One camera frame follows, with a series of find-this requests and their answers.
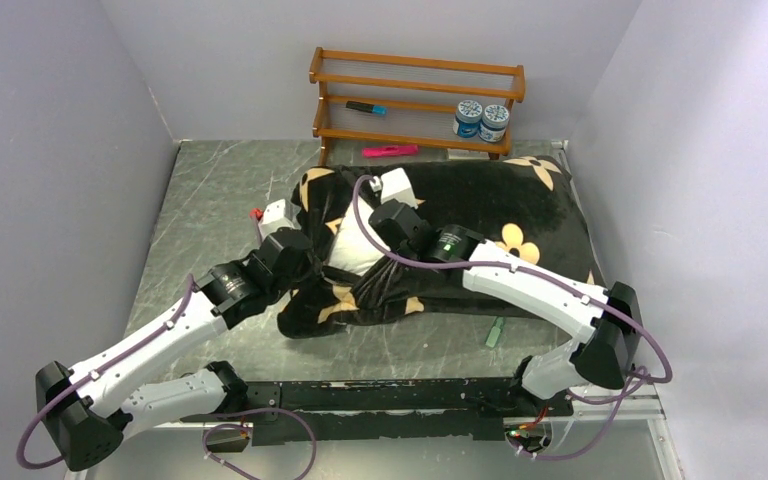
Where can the small white cardboard box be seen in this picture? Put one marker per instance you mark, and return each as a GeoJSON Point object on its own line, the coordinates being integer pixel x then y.
{"type": "Point", "coordinates": [462, 154]}

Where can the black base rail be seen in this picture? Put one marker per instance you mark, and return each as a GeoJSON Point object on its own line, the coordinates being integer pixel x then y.
{"type": "Point", "coordinates": [479, 408]}

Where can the pink highlighter marker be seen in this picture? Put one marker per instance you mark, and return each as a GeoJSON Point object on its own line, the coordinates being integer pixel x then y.
{"type": "Point", "coordinates": [390, 151]}

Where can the blue and black marker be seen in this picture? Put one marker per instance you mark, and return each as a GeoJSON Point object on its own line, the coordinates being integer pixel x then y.
{"type": "Point", "coordinates": [366, 108]}

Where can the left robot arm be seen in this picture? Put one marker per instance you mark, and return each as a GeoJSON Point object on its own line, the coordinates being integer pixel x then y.
{"type": "Point", "coordinates": [86, 411]}

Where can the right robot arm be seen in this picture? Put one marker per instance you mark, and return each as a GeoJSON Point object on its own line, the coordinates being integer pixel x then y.
{"type": "Point", "coordinates": [602, 335]}

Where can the black pillowcase with beige flowers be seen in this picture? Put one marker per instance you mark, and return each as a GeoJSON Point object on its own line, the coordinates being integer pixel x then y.
{"type": "Point", "coordinates": [525, 205]}

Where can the green translucent marker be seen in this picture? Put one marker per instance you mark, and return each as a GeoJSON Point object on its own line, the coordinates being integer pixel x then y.
{"type": "Point", "coordinates": [495, 332]}

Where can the white pillow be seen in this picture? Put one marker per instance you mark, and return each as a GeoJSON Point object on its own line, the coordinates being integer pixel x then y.
{"type": "Point", "coordinates": [351, 251]}

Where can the right blue lidded jar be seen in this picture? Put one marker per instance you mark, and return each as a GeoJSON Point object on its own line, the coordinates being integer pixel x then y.
{"type": "Point", "coordinates": [494, 123]}

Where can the wooden three-tier shelf rack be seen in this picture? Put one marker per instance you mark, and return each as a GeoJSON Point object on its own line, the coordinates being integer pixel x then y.
{"type": "Point", "coordinates": [420, 95]}

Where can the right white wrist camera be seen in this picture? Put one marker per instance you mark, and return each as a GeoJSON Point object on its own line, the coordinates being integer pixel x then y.
{"type": "Point", "coordinates": [395, 185]}

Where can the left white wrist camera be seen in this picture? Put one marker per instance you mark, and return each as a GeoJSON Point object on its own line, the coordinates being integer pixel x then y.
{"type": "Point", "coordinates": [275, 216]}

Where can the left blue lidded jar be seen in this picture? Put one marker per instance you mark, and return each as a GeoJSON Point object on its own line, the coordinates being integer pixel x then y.
{"type": "Point", "coordinates": [467, 118]}

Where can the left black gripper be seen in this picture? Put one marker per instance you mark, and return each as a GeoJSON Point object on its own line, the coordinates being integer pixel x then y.
{"type": "Point", "coordinates": [310, 272]}

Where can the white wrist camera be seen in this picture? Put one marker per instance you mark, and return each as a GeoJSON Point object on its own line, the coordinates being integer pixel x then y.
{"type": "Point", "coordinates": [395, 185]}
{"type": "Point", "coordinates": [275, 216]}

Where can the blue lidded jar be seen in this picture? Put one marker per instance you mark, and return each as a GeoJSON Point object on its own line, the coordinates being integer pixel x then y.
{"type": "Point", "coordinates": [494, 123]}
{"type": "Point", "coordinates": [467, 118]}

